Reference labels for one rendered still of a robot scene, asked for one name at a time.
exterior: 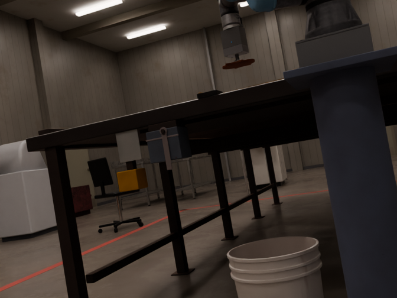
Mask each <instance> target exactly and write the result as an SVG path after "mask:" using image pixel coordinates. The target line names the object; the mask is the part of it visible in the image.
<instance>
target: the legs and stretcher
mask: <svg viewBox="0 0 397 298"><path fill-rule="evenodd" d="M243 154H244V158H245V164H246V171H247V175H248V182H249V188H250V195H248V196H245V197H243V198H241V199H239V200H237V201H235V202H233V203H231V204H228V200H227V193H226V187H225V183H224V177H223V170H222V163H221V159H220V153H217V151H212V152H211V158H212V162H213V169H214V176H215V179H216V186H217V193H218V197H219V203H220V209H219V210H217V211H215V212H213V213H211V214H209V215H207V216H205V217H203V218H201V219H199V220H197V221H195V222H193V223H191V224H188V225H186V226H184V227H181V220H180V214H179V210H178V203H177V196H176V192H175V185H174V178H173V171H172V170H167V165H166V161H165V162H161V163H159V167H160V173H161V180H162V186H163V191H164V197H165V204H166V208H167V215H168V222H169V226H170V234H168V235H166V236H164V237H162V238H160V239H158V240H156V241H154V242H152V243H150V244H148V245H146V246H144V247H142V248H140V249H138V250H136V251H134V252H131V253H129V254H127V255H125V256H123V257H121V258H119V259H117V260H115V261H113V262H111V263H109V264H107V265H105V266H103V267H101V268H98V269H97V270H95V271H92V272H91V273H89V274H86V282H87V283H95V282H97V281H99V280H100V279H102V278H104V277H106V276H108V275H110V274H112V273H114V272H116V271H117V270H119V269H121V268H123V267H125V266H126V265H128V264H130V263H132V262H134V261H136V260H138V259H140V258H142V257H144V256H145V255H147V254H149V253H151V252H153V251H155V250H157V249H159V248H161V247H162V246H164V245H166V244H168V243H170V242H171V241H172V244H173V251H174V258H175V264H176V269H177V271H176V272H174V273H172V275H171V276H180V275H188V274H190V273H191V272H192V271H194V270H195V268H188V262H187V256H186V249H185V245H184V238H183V235H185V234H187V233H189V232H190V231H192V230H194V229H196V228H198V227H200V226H202V225H204V224H206V223H207V222H209V221H211V220H213V219H215V218H216V217H218V216H220V215H221V216H222V221H223V227H224V234H225V237H224V238H223V239H221V241H225V240H232V239H236V238H237V237H238V236H234V234H233V228H232V221H231V217H230V210H232V209H234V208H235V207H237V206H239V205H241V204H243V203H245V202H247V201H249V200H252V205H253V212H254V216H255V217H253V218H252V219H261V218H263V217H265V216H261V210H260V206H259V200H258V195H260V194H261V193H263V192H265V191H267V190H269V189H271V188H272V194H273V198H274V203H273V204H272V205H280V204H282V202H281V203H280V202H279V196H278V189H277V185H276V179H275V172H274V166H273V162H272V156H271V149H270V147H269V146H266V147H265V154H266V160H267V164H268V171H269V177H270V181H271V184H270V185H268V186H266V187H264V188H262V189H260V190H258V191H257V189H256V183H255V176H254V172H253V166H252V159H251V155H250V149H249V150H248V148H244V149H243Z"/></svg>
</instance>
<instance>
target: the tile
mask: <svg viewBox="0 0 397 298"><path fill-rule="evenodd" d="M254 62H255V59H245V60H242V59H240V60H238V61H234V62H231V63H225V65H224V66H222V68H223V69H237V68H239V67H243V66H248V65H251V64H252V63H254Z"/></svg>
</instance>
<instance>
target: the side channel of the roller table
mask: <svg viewBox="0 0 397 298"><path fill-rule="evenodd" d="M61 130H65V129H49V128H48V129H43V130H40V131H38V134H39V135H44V134H49V133H52V132H57V131H61ZM201 140H207V139H199V140H198V139H195V140H189V142H196V141H201ZM139 144H140V146H147V145H148V144H147V142H146V141H140V142H139ZM113 147H118V145H117V143H113V144H81V145H67V146H64V149H65V150H79V149H91V148H113Z"/></svg>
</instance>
